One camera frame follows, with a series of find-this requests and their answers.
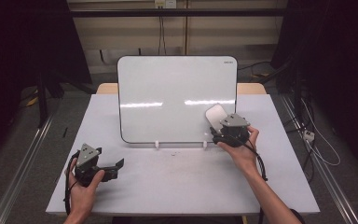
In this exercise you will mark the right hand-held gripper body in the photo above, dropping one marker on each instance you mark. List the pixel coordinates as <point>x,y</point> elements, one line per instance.
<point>234,129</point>

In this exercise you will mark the aluminium floor rail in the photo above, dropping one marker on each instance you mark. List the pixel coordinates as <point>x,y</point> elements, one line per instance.
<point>326,177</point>
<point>18,177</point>

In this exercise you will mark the black curtain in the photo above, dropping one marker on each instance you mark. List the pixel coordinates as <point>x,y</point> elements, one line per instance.
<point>338,46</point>
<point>18,46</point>

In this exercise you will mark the person's right hand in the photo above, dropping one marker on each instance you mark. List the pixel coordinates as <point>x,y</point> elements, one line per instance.
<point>242,155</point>

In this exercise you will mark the white wall socket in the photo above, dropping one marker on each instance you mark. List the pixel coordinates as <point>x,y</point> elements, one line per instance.
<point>165,3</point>

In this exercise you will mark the white plastic whiteboard foot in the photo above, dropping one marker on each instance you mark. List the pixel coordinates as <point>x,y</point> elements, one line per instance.
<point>205,144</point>
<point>157,144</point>

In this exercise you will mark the white whiteboard eraser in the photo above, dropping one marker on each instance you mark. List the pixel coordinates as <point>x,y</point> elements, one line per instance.
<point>215,115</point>

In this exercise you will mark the black horizontal wall bar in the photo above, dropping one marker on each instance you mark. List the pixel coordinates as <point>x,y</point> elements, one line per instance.
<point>174,12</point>

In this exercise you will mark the black metal stand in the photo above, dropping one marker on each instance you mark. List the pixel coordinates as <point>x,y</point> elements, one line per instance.
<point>42,102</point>

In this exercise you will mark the white whiteboard with dark rim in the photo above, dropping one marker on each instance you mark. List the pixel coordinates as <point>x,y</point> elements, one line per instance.
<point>174,93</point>

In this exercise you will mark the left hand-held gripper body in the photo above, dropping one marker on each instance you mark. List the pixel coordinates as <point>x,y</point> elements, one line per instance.
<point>88,161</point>

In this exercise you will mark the person's left hand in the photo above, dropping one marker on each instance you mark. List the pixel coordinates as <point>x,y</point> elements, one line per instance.
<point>80,196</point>

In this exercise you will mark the white power strip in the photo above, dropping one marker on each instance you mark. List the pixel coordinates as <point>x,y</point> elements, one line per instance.
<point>308,135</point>

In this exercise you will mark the wooden table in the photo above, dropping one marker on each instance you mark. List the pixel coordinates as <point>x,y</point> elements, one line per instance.
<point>105,88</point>

